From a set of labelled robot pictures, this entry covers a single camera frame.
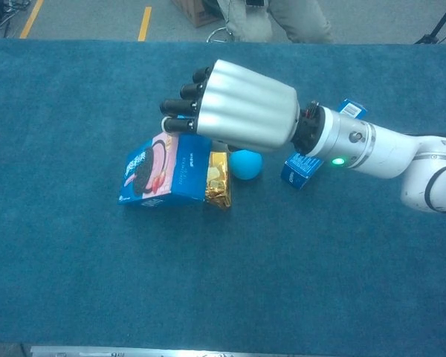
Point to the seated person in khaki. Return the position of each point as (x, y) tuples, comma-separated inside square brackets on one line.
[(301, 18)]

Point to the gold foil wafer packet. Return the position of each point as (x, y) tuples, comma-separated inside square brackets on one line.
[(217, 182)]

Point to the brown cardboard box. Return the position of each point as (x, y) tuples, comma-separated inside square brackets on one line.
[(193, 13)]

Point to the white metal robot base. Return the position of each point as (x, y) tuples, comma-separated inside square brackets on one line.
[(96, 351)]

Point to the blue pink Oreo cookie box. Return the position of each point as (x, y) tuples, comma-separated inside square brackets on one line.
[(186, 175)]

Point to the teal blue table carpet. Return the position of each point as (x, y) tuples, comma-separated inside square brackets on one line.
[(59, 223)]

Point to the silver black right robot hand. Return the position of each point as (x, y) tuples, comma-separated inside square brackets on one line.
[(245, 108)]

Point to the narrow blue snack box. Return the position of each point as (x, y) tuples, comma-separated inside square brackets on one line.
[(301, 171)]

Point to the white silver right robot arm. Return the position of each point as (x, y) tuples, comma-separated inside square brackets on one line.
[(375, 148)]

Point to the black tripod stand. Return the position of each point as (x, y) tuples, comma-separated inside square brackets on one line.
[(427, 39)]

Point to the large blue ball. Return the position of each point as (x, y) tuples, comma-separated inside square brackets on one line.
[(245, 165)]

